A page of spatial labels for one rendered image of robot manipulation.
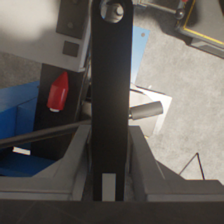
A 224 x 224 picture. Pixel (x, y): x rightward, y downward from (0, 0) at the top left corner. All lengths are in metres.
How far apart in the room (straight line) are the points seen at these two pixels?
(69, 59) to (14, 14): 0.17
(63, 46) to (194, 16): 1.18
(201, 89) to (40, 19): 1.66
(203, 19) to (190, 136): 1.16
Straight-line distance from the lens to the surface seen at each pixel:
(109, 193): 0.17
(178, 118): 1.88
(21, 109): 0.68
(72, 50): 0.46
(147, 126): 0.70
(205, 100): 1.95
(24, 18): 0.51
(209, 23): 1.54
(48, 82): 0.60
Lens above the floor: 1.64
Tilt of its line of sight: 74 degrees down
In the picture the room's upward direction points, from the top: 178 degrees clockwise
